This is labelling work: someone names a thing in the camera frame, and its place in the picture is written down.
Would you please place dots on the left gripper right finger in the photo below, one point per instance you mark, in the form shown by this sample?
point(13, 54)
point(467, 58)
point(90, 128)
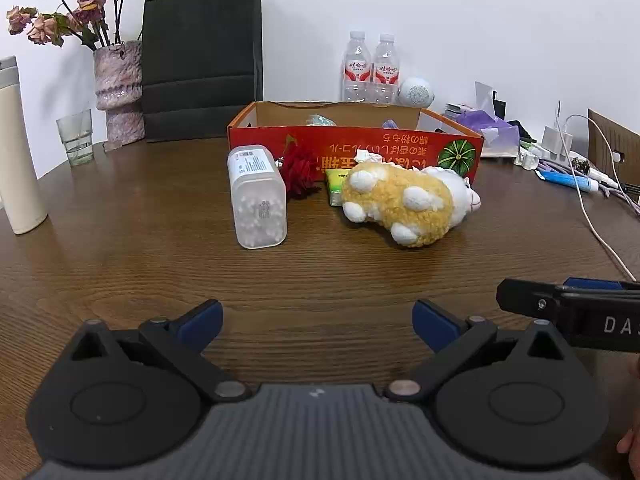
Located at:
point(435, 326)

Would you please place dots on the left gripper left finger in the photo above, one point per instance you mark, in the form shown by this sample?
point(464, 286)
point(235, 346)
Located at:
point(198, 327)

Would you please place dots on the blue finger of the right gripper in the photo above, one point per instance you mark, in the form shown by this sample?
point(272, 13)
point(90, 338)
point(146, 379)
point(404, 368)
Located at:
point(593, 283)
point(532, 299)

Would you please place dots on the yellow white plush toy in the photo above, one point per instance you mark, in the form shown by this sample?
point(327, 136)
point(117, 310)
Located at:
point(415, 208)

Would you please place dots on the clear cotton swab box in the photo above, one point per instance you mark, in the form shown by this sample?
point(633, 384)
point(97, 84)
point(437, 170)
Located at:
point(258, 197)

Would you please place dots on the green yellow tissue packet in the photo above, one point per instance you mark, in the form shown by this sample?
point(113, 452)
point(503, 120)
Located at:
point(336, 179)

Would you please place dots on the red fabric flower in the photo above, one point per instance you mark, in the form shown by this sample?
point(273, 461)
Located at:
point(297, 167)

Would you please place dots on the purple mesh drawstring pouch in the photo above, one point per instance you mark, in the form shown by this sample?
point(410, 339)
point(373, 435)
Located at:
point(390, 124)

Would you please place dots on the person right hand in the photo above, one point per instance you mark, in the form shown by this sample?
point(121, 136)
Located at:
point(629, 445)

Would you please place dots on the blue white tube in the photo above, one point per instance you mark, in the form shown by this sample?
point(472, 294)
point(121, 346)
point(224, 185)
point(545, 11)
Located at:
point(584, 184)

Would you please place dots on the white small bottle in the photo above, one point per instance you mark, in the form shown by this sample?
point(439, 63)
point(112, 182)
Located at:
point(526, 160)

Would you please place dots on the white charger plug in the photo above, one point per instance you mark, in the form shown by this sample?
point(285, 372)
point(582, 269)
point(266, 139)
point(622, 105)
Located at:
point(556, 140)

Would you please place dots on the purple tissue pack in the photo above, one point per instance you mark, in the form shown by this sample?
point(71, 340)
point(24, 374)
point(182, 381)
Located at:
point(501, 139)

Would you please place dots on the red orange cardboard box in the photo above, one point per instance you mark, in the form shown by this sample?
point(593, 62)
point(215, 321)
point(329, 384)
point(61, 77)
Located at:
point(423, 139)

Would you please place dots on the cream thermos bottle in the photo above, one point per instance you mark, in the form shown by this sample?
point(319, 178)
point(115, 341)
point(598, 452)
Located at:
point(20, 192)

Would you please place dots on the clear drinking glass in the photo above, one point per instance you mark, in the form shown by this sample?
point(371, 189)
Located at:
point(75, 132)

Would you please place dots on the crumpled clear plastic wrap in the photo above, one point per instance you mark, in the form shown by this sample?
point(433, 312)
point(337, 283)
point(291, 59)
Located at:
point(319, 121)

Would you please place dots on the pink white textured vase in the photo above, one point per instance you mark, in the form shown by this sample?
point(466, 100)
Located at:
point(118, 77)

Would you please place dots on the right clear water bottle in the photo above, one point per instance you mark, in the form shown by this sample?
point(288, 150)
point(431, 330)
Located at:
point(386, 67)

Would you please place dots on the clear water bottle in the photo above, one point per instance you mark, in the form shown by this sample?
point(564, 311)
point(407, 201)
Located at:
point(386, 67)
point(357, 69)

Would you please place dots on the left clear water bottle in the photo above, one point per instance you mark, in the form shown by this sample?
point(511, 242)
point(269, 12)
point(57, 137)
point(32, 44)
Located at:
point(357, 69)

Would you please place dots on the black paper shopping bag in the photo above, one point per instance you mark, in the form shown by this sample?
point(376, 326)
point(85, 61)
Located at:
point(201, 65)

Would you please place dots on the dried pink flower bouquet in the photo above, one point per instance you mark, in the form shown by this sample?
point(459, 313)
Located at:
point(94, 23)

